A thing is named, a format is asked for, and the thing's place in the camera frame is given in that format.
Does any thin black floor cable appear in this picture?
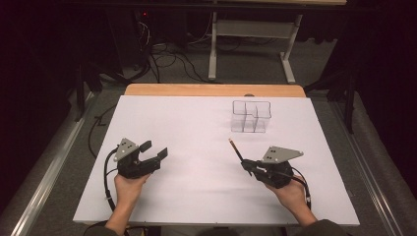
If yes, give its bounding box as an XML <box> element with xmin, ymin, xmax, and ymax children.
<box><xmin>87</xmin><ymin>103</ymin><xmax>118</xmax><ymax>160</ymax></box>

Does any black metal stand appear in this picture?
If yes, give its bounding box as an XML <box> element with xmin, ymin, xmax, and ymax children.
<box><xmin>73</xmin><ymin>61</ymin><xmax>103</xmax><ymax>123</ymax></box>
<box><xmin>303</xmin><ymin>69</ymin><xmax>359</xmax><ymax>135</ymax></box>

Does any black pencil with orange end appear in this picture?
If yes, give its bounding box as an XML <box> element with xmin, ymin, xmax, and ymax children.
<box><xmin>227</xmin><ymin>138</ymin><xmax>246</xmax><ymax>163</ymax></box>

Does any bundle of black floor cables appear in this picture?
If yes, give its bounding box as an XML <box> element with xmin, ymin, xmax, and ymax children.
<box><xmin>131</xmin><ymin>40</ymin><xmax>218</xmax><ymax>85</ymax></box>

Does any hand-held gripper black cable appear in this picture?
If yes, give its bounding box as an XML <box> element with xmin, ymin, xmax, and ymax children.
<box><xmin>281</xmin><ymin>165</ymin><xmax>313</xmax><ymax>210</ymax></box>
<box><xmin>103</xmin><ymin>147</ymin><xmax>120</xmax><ymax>212</ymax></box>

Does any person's right hand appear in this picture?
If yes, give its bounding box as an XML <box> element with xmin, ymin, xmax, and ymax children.
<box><xmin>265</xmin><ymin>174</ymin><xmax>311</xmax><ymax>215</ymax></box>

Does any left hand-held gripper black cable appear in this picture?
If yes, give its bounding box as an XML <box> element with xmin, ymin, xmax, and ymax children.
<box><xmin>103</xmin><ymin>147</ymin><xmax>120</xmax><ymax>212</ymax></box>

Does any dark computer tower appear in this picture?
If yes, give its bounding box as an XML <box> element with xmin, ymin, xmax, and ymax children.
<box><xmin>107</xmin><ymin>9</ymin><xmax>152</xmax><ymax>73</ymax></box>

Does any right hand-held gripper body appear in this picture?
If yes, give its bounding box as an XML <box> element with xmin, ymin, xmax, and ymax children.
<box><xmin>252</xmin><ymin>146</ymin><xmax>305</xmax><ymax>190</ymax></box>

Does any right hand-held gripper black cable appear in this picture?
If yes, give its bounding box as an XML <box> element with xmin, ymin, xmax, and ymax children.
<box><xmin>281</xmin><ymin>165</ymin><xmax>313</xmax><ymax>210</ymax></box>

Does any clear divided pen holder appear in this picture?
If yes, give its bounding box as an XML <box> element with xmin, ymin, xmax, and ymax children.
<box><xmin>230</xmin><ymin>99</ymin><xmax>273</xmax><ymax>135</ymax></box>

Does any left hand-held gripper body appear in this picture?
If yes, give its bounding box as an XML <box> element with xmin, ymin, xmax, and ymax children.
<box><xmin>113</xmin><ymin>137</ymin><xmax>162</xmax><ymax>180</ymax></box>

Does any white table frame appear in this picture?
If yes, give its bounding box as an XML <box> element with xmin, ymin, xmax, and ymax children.
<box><xmin>208</xmin><ymin>0</ymin><xmax>348</xmax><ymax>85</ymax></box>

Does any white table cover board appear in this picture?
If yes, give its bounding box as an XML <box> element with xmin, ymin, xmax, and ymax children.
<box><xmin>72</xmin><ymin>94</ymin><xmax>361</xmax><ymax>228</ymax></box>

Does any aluminium floor rail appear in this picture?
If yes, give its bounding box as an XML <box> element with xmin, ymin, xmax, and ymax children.
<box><xmin>329</xmin><ymin>100</ymin><xmax>400</xmax><ymax>236</ymax></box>
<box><xmin>9</xmin><ymin>92</ymin><xmax>96</xmax><ymax>236</ymax></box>

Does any person's left hand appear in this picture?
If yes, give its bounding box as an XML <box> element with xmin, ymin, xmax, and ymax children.
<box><xmin>113</xmin><ymin>172</ymin><xmax>152</xmax><ymax>214</ymax></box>

